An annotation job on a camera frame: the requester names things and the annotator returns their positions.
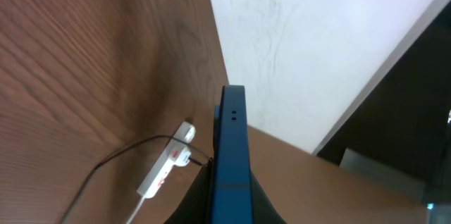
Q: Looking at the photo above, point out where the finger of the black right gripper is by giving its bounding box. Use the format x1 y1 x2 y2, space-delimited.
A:
251 173 286 224
164 158 212 224

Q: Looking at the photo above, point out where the blue Galaxy smartphone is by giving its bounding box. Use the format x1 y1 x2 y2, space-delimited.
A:
209 85 254 224

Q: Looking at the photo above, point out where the black charger cable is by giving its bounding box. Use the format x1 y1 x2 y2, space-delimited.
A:
59 135 212 224

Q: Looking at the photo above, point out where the white charger plug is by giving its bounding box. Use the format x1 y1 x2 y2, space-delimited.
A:
169 147 192 167

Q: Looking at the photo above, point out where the white power strip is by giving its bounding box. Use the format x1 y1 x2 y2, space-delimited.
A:
137 122 196 199

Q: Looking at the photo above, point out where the white power strip cord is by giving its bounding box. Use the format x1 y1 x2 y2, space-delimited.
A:
125 195 146 224

